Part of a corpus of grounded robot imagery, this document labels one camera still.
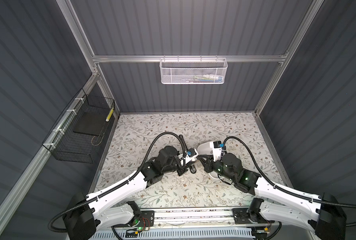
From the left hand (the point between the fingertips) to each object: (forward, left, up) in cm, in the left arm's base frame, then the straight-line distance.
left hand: (193, 158), depth 74 cm
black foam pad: (+18, +51, +9) cm, 55 cm away
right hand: (0, -4, 0) cm, 4 cm away
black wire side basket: (+12, +56, +8) cm, 58 cm away
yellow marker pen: (+22, +45, +8) cm, 51 cm away
